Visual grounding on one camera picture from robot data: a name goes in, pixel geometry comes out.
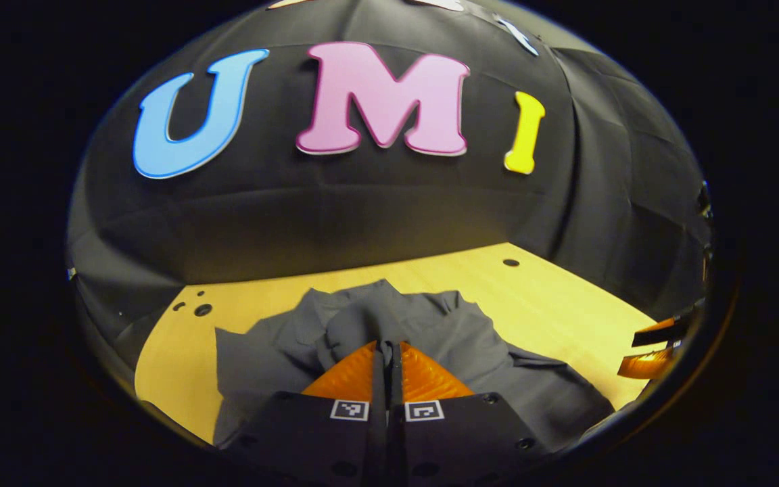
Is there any grey polo shirt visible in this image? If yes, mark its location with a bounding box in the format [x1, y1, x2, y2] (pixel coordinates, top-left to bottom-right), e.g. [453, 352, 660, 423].
[214, 279, 617, 452]

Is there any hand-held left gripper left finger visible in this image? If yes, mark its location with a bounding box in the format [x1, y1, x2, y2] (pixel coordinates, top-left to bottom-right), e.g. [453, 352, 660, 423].
[217, 340, 391, 487]

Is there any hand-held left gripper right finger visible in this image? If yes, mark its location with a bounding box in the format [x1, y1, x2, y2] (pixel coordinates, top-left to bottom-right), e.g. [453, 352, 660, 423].
[389, 342, 561, 487]

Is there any black backdrop cloth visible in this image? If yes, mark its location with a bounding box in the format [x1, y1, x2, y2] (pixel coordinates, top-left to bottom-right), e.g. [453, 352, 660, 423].
[68, 0, 713, 352]

